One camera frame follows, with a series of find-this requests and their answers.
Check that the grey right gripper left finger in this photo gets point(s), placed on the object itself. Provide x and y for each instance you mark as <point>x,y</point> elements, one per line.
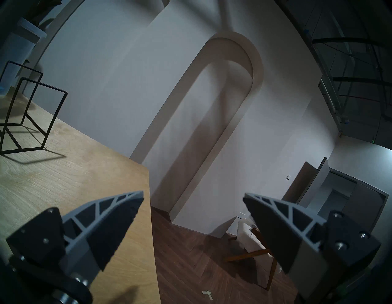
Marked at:
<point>101,233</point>

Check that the clear plastic storage box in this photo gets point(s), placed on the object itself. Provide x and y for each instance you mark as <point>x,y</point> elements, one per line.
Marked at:
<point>18,46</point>

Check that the dark grey door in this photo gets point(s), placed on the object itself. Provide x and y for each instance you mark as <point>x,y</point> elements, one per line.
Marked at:
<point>309,180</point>

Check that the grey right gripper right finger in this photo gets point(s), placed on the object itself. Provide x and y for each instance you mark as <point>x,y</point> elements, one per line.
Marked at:
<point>275,233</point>

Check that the white cross floor tape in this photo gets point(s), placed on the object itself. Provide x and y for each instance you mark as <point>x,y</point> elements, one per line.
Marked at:
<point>207,294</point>

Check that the white wooden armchair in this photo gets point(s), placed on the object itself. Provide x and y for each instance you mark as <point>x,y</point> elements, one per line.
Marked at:
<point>249,239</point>

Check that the dark green potted plant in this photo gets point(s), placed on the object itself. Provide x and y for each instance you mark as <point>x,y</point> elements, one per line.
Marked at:
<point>46,10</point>

